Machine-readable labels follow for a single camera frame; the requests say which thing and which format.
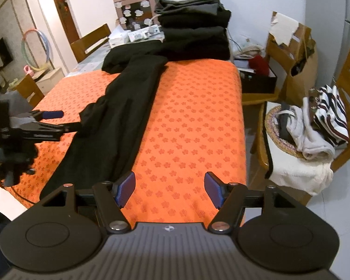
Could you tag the black box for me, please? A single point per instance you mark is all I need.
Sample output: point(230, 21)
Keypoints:
point(256, 81)

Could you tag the white power strip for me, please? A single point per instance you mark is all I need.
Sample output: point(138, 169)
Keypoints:
point(143, 33)

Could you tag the black pants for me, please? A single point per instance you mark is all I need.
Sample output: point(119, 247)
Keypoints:
point(119, 108)

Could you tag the round woven mat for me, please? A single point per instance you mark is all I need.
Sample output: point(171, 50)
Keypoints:
point(272, 128)

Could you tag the brown wooden door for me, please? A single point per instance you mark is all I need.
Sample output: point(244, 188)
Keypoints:
point(65, 11)

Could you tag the striped cloth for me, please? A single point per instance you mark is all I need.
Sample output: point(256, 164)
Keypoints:
point(332, 113)

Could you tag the orange floral table mat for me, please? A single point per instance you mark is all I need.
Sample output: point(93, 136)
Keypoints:
point(192, 122)

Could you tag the water dispenser with stickers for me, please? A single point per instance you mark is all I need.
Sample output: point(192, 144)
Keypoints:
point(134, 5)

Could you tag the white cloth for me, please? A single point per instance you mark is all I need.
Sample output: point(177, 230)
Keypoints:
point(283, 29)

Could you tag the red item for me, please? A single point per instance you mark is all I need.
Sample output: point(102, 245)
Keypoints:
point(258, 64)

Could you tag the white tissue box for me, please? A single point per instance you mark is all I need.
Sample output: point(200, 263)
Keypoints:
point(118, 38)

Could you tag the black folded clothes stack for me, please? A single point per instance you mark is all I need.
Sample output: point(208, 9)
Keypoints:
point(195, 43)

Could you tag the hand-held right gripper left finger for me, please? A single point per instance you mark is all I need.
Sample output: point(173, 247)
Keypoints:
point(125, 188)

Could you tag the black wall television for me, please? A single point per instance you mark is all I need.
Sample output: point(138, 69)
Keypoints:
point(3, 52)

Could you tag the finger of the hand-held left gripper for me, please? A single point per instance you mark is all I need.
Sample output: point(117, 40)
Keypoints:
point(46, 132)
point(52, 114)

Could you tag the brown cardboard box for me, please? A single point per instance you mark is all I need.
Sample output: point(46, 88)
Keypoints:
point(275, 52)

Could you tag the beige low cabinet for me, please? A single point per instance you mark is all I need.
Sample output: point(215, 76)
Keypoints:
point(51, 80)

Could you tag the black folded garment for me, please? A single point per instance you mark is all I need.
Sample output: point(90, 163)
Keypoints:
point(125, 55)

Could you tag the white towel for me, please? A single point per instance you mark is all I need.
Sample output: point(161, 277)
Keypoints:
point(309, 140)

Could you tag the brown paper bag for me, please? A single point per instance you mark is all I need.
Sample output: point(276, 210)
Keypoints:
point(304, 73)

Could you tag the multicolour hula hoop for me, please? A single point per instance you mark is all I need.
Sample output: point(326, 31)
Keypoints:
point(48, 49)

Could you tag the dark olive folded garment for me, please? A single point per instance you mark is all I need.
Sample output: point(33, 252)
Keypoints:
point(192, 10)

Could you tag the pink kettlebell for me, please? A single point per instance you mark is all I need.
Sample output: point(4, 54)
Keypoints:
point(27, 70)

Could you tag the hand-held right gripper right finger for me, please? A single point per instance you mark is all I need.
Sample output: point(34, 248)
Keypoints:
point(214, 189)

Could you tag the grey cloth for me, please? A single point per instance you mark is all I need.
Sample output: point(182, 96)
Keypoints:
point(16, 102)

